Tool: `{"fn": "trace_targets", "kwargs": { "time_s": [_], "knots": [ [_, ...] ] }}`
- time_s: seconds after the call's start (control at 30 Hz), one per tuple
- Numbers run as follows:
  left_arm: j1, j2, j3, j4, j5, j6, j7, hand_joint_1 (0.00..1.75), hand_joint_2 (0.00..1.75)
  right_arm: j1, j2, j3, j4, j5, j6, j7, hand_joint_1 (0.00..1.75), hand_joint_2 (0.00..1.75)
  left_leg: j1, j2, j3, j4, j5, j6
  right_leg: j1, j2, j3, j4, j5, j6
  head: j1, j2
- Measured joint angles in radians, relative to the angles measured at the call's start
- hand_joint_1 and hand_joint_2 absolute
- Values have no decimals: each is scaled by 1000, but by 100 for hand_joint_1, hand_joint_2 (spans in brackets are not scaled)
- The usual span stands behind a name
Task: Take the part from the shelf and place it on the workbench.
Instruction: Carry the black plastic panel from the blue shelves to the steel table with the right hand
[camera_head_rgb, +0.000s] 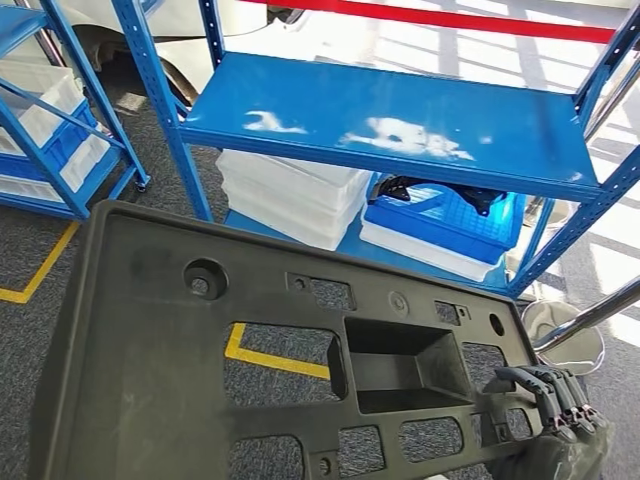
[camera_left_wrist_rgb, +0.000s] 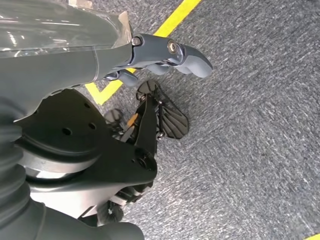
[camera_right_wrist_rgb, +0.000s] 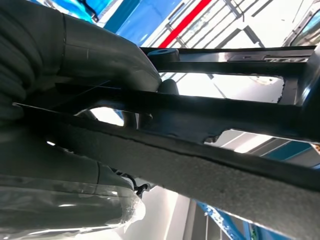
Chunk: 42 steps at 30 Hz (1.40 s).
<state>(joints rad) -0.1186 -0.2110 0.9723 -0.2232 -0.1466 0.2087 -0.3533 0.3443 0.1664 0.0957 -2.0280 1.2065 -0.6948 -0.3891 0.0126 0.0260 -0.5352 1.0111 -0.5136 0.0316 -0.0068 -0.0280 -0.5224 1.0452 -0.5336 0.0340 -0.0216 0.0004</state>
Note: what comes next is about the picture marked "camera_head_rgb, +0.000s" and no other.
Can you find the white car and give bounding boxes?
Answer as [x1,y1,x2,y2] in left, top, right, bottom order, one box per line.
[14,0,321,107]

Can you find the blue metal shelf rack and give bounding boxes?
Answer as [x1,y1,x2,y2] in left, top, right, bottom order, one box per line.
[0,0,151,221]
[110,0,640,299]

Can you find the red barrier belt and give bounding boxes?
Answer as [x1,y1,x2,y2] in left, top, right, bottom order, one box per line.
[239,0,618,46]

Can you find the black plastic car part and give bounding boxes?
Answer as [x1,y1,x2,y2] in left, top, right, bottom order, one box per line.
[368,174,509,219]

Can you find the blue plastic bin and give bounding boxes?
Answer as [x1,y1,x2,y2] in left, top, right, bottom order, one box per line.
[0,99,98,181]

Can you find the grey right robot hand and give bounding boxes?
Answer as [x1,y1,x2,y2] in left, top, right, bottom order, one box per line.
[482,364,611,480]

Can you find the stacked white plastic trays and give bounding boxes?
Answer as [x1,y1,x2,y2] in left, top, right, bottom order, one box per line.
[216,148,374,253]

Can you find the blue plastic crate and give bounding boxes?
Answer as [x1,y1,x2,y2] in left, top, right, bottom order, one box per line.
[362,182,527,266]

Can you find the black plastic mounting plate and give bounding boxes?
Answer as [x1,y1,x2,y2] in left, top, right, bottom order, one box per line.
[27,200,546,480]

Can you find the white plastic bin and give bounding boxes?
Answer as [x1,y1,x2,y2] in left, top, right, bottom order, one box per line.
[0,131,112,203]
[0,58,86,155]

